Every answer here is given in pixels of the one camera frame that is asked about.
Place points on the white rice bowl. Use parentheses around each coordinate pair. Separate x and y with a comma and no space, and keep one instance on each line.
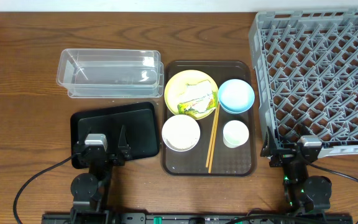
(181,133)

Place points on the white cup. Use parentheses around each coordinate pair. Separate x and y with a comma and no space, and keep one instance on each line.
(235,134)

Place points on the yellow plate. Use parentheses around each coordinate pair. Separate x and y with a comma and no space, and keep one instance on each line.
(177,85)

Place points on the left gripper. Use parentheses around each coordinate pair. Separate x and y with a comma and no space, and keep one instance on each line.
(103,156)

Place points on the grey dishwasher rack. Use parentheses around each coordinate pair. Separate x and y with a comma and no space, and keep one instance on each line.
(306,65)

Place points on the light blue bowl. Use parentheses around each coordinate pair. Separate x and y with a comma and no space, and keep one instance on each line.
(236,96)

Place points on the green snack wrapper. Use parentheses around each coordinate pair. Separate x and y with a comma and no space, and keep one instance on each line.
(197,100)

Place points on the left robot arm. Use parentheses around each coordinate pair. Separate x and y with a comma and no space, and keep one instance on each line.
(90,190)

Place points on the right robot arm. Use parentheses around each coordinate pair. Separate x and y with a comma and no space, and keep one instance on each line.
(306,194)

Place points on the black waste tray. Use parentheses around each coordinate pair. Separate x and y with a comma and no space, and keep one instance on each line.
(139,120)

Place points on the wooden chopstick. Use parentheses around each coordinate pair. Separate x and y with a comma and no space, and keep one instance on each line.
(213,135)
(211,163)

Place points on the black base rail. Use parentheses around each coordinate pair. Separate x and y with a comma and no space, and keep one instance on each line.
(141,218)

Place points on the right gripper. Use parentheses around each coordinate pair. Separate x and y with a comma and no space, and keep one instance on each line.
(289,152)

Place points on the brown serving tray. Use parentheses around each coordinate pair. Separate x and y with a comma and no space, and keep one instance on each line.
(240,161)

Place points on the clear plastic bin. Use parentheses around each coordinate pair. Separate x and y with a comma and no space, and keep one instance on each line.
(111,73)

